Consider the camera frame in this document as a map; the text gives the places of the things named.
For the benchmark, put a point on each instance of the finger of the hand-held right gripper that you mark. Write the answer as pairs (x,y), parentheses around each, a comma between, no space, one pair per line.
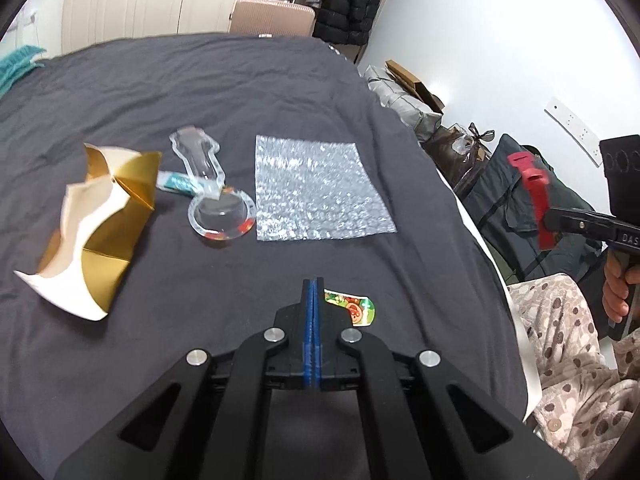
(575,222)

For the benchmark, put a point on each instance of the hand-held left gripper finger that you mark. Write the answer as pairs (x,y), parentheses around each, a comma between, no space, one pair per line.
(317,325)
(307,325)

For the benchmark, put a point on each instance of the colourful printed wrapper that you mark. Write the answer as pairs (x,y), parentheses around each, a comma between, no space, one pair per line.
(357,307)

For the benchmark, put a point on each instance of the bubble wrap sheet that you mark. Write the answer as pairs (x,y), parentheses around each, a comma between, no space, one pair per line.
(315,190)

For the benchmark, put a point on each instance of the clear plastic blister package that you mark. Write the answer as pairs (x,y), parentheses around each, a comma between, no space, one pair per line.
(220,210)

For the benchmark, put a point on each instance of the small teal packet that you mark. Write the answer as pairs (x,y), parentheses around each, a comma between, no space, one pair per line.
(177,182)

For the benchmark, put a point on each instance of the gold and white paper box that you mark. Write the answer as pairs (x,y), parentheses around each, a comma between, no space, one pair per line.
(100,240)

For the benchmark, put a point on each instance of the person's right hand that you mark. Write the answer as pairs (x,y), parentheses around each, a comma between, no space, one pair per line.
(615,290)

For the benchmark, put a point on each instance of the dark blue storage bag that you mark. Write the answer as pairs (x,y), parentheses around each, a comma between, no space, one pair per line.
(505,215)

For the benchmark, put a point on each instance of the dark grey blanket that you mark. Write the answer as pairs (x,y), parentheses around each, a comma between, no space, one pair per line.
(200,280)

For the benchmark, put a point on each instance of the brown transparent bag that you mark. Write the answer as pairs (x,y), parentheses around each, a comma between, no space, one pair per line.
(450,160)

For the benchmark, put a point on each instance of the grey storage bag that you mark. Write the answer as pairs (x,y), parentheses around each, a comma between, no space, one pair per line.
(400,105)

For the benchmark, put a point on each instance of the flat cardboard box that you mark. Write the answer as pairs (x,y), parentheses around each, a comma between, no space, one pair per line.
(412,82)

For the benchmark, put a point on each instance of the pink suitcase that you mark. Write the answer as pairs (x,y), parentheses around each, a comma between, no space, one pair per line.
(272,17)

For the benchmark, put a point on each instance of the black puffer jacket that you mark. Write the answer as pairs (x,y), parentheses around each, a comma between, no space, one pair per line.
(352,5)

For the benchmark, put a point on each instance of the large teal pillow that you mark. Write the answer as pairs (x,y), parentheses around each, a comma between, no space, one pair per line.
(15,62)

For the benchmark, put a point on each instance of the white wall power strip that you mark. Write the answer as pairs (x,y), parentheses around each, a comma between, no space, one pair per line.
(575,130)

